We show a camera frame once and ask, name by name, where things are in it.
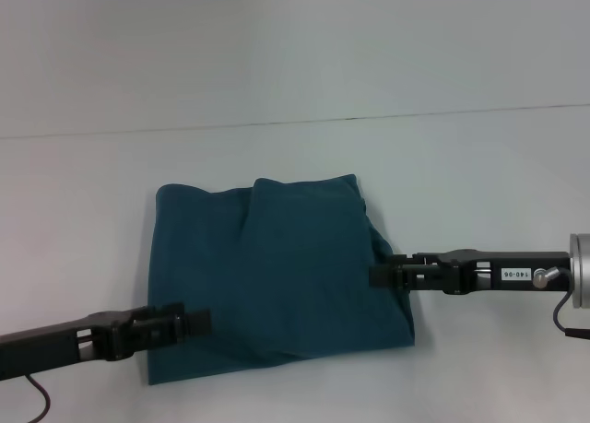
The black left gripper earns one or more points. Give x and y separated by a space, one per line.
55 344

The teal FREE print t-shirt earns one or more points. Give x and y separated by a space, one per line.
276 266

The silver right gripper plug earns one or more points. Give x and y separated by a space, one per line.
544 278

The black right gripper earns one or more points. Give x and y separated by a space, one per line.
507 273

